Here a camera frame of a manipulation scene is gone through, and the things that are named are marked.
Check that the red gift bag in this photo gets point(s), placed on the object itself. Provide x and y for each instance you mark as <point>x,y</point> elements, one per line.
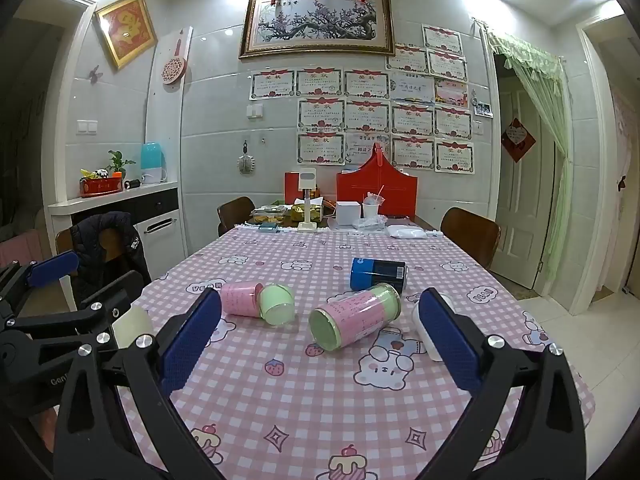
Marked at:
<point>375,182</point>

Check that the small pink cup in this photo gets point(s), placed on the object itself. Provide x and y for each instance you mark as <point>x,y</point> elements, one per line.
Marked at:
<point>240,298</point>

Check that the small wall photo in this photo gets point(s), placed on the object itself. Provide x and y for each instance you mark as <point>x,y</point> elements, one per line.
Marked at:
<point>482,109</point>

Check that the white panel door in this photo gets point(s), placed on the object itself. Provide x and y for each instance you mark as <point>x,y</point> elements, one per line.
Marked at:
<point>517,200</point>

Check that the red diamond door decoration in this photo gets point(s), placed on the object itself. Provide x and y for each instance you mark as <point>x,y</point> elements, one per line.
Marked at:
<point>515,140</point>

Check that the white and black cabinet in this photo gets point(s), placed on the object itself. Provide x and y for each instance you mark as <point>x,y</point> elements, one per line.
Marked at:
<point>155,220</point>

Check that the green potted plant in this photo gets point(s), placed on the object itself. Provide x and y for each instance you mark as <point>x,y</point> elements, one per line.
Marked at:
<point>119,162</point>

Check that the tall pink and green cup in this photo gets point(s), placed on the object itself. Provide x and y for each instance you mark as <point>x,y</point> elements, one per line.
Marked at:
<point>355,316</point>

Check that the food tray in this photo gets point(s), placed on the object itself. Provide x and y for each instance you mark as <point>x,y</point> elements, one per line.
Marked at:
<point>267,216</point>

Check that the butterfly wall sticker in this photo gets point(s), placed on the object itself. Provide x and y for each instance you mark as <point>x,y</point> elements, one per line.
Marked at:
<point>95,74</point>

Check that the white double light switch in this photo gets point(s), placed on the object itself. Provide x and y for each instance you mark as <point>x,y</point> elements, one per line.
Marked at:
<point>87,126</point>
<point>254,110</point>

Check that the green lace door curtain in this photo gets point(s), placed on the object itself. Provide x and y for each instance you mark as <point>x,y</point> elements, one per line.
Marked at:
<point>547,125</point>

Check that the blue black box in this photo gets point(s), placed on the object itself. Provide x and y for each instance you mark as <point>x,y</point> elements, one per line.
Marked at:
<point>377,274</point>

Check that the white plastic bag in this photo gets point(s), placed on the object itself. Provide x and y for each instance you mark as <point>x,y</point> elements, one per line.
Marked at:
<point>406,232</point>

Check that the framed plum blossom painting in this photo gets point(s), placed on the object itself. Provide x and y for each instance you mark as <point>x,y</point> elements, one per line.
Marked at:
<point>317,20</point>

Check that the white cup with straw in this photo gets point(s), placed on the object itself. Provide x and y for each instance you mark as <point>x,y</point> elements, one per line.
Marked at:
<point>371,210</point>

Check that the small black cylinder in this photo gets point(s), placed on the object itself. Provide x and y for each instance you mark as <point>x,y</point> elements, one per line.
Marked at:
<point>133,184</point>

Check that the gold foil packet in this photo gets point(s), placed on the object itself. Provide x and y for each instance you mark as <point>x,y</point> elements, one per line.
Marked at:
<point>305,214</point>

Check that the group of wall certificates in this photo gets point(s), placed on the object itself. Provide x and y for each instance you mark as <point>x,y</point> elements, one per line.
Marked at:
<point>365,115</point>

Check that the black jacket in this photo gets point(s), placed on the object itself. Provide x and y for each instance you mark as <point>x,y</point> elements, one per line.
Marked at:
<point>110,260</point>

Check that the white desk lamp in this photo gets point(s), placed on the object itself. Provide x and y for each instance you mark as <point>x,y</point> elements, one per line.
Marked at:
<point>308,180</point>

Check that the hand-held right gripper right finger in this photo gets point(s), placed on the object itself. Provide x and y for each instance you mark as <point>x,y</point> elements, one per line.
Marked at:
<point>449,345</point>

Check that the blue and white kettle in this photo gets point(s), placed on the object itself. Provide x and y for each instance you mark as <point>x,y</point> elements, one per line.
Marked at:
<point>153,160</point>

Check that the pink round wall ornament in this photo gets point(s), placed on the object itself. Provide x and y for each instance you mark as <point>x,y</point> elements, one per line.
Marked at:
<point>174,70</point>

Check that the red upright box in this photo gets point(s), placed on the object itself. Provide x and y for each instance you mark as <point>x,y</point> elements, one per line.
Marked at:
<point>292,187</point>

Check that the pink checked cartoon tablecloth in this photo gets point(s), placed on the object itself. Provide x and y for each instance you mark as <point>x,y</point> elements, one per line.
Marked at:
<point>300,410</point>

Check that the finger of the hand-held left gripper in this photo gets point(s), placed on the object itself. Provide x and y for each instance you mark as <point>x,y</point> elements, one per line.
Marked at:
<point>120,292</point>
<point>52,267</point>

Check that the gold framed red picture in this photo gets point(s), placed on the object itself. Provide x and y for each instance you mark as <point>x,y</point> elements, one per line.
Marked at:
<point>127,30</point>

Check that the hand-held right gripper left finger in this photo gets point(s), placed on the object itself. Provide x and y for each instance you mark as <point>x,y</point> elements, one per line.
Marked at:
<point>192,341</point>

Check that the round metal hanging tool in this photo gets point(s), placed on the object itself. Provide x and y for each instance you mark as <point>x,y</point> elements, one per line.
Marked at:
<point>245,164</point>

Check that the white square box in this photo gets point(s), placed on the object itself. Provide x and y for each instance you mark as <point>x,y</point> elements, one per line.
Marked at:
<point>348,212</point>

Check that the small green cup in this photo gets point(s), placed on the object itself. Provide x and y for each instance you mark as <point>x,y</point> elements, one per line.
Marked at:
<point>277,305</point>

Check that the wooden chair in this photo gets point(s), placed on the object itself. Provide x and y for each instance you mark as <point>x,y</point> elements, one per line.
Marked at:
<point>235,212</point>
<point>112,245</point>
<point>472,235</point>

